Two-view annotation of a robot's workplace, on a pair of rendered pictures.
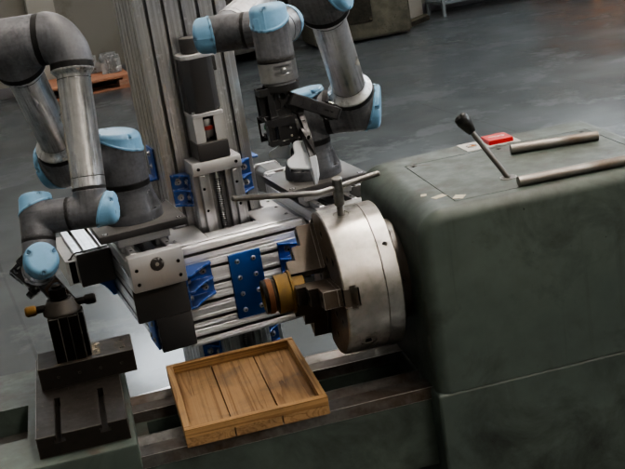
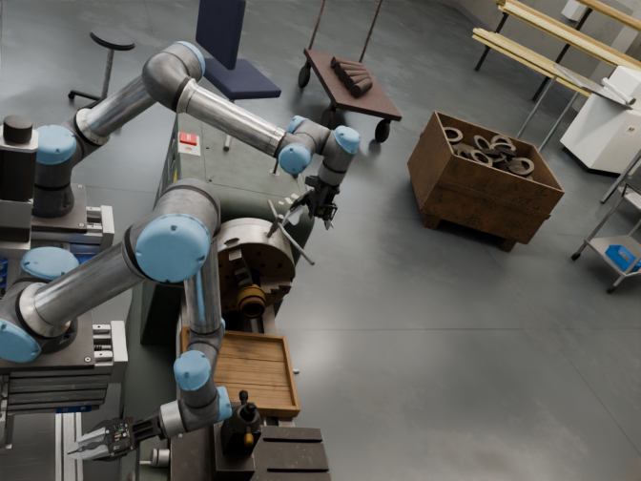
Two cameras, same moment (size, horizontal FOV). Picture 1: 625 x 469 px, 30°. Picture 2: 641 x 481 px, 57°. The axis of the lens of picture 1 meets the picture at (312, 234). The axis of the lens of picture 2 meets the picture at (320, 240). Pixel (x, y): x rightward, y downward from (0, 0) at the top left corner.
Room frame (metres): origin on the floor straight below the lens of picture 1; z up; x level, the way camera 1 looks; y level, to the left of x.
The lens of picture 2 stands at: (2.63, 1.45, 2.34)
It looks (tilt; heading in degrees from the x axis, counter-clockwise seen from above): 34 degrees down; 254
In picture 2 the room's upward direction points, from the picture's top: 25 degrees clockwise
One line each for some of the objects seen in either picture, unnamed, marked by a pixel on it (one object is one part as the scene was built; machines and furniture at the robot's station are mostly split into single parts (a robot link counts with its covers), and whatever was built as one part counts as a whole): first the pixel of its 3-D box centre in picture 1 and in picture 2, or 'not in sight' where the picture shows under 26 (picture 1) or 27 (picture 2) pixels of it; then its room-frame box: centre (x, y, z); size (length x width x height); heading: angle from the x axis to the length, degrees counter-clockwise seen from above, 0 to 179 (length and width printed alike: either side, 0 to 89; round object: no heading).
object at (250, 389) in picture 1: (243, 388); (237, 370); (2.34, 0.20, 0.88); 0.36 x 0.30 x 0.04; 10
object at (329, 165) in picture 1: (311, 155); (47, 188); (3.03, -0.03, 1.21); 0.15 x 0.15 x 0.10
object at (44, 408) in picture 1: (79, 395); (250, 459); (2.29, 0.54, 0.95); 0.43 x 0.18 x 0.04; 10
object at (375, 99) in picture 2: not in sight; (356, 62); (1.45, -4.19, 0.54); 1.30 x 0.76 x 1.08; 108
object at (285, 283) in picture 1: (284, 292); (251, 300); (2.36, 0.08, 1.08); 0.09 x 0.09 x 0.09; 10
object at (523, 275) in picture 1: (520, 245); (230, 200); (2.48, -0.46, 1.06); 0.59 x 0.48 x 0.39; 100
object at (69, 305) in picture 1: (60, 304); (245, 417); (2.36, 0.55, 1.13); 0.08 x 0.08 x 0.03
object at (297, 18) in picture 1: (273, 26); (306, 136); (2.38, 0.01, 1.64); 0.11 x 0.11 x 0.08; 76
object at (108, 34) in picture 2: not in sight; (108, 73); (3.44, -2.77, 0.30); 0.50 x 0.48 x 0.60; 11
